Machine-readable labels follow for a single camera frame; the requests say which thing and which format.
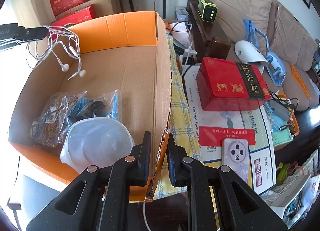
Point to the white vacuum product box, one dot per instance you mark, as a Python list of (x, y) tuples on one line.
[(262, 166)]

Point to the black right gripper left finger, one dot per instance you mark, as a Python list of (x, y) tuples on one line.
[(98, 198)]

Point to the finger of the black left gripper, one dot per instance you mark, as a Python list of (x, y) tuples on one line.
[(12, 35)]

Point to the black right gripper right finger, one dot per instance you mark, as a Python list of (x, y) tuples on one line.
[(218, 199)]

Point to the light blue plastic frame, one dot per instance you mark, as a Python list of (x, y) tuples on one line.
[(279, 72)]

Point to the orange tray with clutter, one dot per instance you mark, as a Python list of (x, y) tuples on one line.
[(280, 112)]

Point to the yellow plaid cloth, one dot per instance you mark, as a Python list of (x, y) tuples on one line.
[(181, 127)]

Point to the cardboard box orange flaps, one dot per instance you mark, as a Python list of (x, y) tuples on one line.
[(128, 52)]

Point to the green black cube device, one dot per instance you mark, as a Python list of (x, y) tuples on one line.
[(207, 10)]

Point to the large brown cardboard box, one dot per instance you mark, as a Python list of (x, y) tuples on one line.
[(101, 7)]

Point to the red card Chinese text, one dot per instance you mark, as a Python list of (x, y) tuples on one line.
[(214, 136)]

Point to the white rounded plastic device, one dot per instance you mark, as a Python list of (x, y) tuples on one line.
[(248, 53)]

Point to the phone with round camera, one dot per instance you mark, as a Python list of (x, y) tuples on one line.
[(235, 154)]

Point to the red tin box Chinese characters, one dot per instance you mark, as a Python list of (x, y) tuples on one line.
[(230, 86)]

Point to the white wired earphones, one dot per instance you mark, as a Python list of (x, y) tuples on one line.
[(57, 36)]

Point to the red Ferrero gift box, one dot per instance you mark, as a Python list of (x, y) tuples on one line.
[(78, 17)]

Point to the clear bag rubber bands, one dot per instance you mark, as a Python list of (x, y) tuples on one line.
[(59, 113)]

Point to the clear bag blue black parts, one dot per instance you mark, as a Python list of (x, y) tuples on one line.
[(107, 105)]

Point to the clear plastic bowl container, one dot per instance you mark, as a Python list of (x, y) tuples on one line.
[(96, 141)]

